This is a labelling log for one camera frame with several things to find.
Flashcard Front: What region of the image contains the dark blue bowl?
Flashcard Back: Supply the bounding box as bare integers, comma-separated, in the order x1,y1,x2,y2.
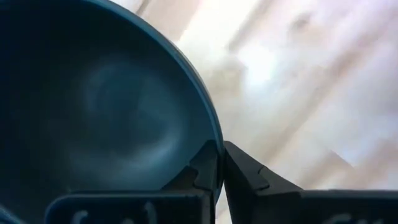
0,0,225,224

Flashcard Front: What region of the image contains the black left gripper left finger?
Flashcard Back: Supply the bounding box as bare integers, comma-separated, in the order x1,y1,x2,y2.
45,139,219,224

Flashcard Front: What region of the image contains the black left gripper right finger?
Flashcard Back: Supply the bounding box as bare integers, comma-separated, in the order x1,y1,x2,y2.
223,140,398,224

